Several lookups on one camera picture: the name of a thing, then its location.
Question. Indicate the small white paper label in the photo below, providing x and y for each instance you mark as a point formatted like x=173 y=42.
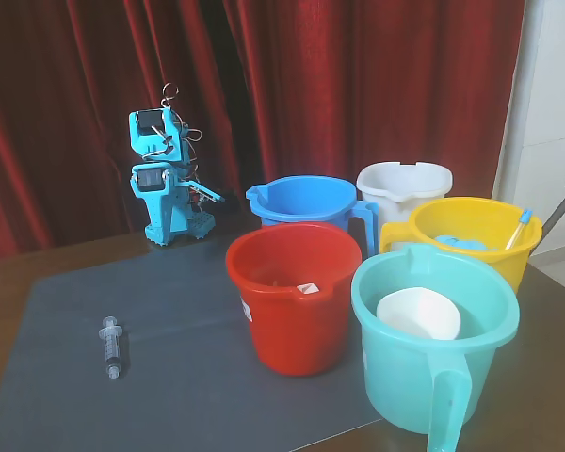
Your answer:
x=307 y=289

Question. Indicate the red curtain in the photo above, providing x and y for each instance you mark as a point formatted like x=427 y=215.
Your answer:
x=358 y=70

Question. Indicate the clear plastic syringe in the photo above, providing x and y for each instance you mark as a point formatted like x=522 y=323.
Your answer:
x=112 y=348

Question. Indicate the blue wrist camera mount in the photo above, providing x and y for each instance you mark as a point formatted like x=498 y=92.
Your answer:
x=207 y=194

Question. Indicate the white plastic bucket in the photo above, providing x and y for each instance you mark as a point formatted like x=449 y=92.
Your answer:
x=386 y=181

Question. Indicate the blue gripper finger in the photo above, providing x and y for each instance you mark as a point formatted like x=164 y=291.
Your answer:
x=201 y=227
x=165 y=230

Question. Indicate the tube with blue cap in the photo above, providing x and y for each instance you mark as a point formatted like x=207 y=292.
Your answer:
x=525 y=219

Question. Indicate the teal plastic bucket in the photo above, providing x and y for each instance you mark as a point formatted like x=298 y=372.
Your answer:
x=405 y=376

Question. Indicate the dark grey mat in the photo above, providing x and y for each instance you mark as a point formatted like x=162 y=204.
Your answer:
x=169 y=376

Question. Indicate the white bowl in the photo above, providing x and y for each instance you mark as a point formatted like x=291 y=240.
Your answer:
x=419 y=313

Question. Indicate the blue plastic bucket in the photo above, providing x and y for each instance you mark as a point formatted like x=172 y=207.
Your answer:
x=282 y=215

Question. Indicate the red plastic bucket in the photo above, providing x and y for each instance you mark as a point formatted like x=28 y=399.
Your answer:
x=301 y=339

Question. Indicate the yellow plastic bucket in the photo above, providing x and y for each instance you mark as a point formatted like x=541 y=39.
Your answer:
x=513 y=273

